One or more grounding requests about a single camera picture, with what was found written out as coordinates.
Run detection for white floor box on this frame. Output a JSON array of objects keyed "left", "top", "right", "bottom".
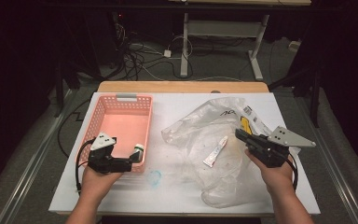
[{"left": 287, "top": 40, "right": 302, "bottom": 52}]

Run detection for clear smiley plastic bag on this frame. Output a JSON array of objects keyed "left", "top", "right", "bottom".
[{"left": 160, "top": 96, "right": 303, "bottom": 209}]

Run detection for white board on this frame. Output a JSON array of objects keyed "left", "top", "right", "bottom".
[{"left": 48, "top": 91, "right": 322, "bottom": 216}]

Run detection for hand-held gripper cable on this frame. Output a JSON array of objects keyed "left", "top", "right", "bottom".
[
  {"left": 286, "top": 153, "right": 299, "bottom": 191},
  {"left": 75, "top": 138, "right": 96, "bottom": 192}
]

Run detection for metal floor rail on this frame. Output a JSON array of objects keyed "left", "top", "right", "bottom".
[
  {"left": 0, "top": 89, "right": 76, "bottom": 224},
  {"left": 294, "top": 98, "right": 358, "bottom": 224}
]

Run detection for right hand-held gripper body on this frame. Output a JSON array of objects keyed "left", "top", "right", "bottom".
[{"left": 245, "top": 125, "right": 317, "bottom": 169}]

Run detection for person's left hand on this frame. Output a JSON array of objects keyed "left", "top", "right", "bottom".
[{"left": 80, "top": 164, "right": 124, "bottom": 201}]

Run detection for white metal desk frame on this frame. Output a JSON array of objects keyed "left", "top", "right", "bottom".
[{"left": 167, "top": 0, "right": 312, "bottom": 81}]

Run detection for white squeeze tube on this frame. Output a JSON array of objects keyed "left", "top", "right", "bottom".
[{"left": 202, "top": 135, "right": 229, "bottom": 169}]

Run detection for right hand-held gripper cable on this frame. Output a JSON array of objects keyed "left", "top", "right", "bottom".
[{"left": 286, "top": 153, "right": 299, "bottom": 191}]

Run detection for black floor cable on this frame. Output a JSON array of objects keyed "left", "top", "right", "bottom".
[{"left": 57, "top": 98, "right": 91, "bottom": 159}]

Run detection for left hand-held gripper cable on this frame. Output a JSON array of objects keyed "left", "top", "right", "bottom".
[{"left": 75, "top": 138, "right": 96, "bottom": 192}]

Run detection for pink plastic basket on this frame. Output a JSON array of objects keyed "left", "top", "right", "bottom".
[{"left": 74, "top": 92, "right": 154, "bottom": 174}]

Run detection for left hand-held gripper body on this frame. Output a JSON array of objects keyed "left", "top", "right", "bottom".
[{"left": 88, "top": 132, "right": 133, "bottom": 175}]

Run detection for wooden table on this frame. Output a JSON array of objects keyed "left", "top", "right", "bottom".
[{"left": 97, "top": 80, "right": 270, "bottom": 94}]

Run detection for tangle of floor cables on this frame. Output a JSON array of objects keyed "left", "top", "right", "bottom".
[{"left": 114, "top": 12, "right": 197, "bottom": 82}]

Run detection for black stand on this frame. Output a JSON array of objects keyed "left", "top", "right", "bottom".
[
  {"left": 268, "top": 59, "right": 322, "bottom": 129},
  {"left": 53, "top": 55, "right": 106, "bottom": 119}
]

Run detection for person's right hand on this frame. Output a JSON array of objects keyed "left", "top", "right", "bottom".
[{"left": 244, "top": 148, "right": 296, "bottom": 196}]

